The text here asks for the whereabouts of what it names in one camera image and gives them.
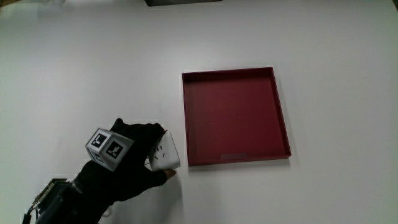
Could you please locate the person's left hand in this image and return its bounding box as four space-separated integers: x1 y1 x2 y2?
73 118 177 203

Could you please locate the dark grey box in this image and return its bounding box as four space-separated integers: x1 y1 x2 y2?
144 0 224 7

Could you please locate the white socket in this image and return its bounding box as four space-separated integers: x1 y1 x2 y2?
147 130 182 172

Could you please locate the red square tray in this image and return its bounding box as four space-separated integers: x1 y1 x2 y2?
182 67 292 167

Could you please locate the green circuit board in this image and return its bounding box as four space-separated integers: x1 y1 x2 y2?
32 178 68 206

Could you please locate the black cable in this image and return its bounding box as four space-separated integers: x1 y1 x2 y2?
22 205 39 224

